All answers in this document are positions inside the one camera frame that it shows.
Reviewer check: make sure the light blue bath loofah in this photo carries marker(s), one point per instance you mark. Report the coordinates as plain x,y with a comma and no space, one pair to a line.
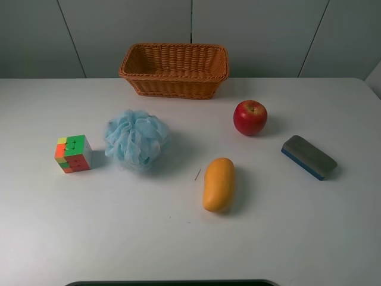
136,140

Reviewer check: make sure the orange wicker basket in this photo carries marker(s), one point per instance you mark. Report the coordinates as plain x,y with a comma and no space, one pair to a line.
176,70

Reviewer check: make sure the colourful puzzle cube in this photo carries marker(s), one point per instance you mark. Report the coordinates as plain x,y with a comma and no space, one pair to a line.
73,154

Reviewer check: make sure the yellow mango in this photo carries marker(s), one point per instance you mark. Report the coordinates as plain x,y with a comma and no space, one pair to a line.
219,185

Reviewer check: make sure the red apple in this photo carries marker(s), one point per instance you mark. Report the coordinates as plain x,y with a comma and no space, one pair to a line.
249,117

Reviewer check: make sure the grey blue board eraser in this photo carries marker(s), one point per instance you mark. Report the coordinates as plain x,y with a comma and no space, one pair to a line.
309,157

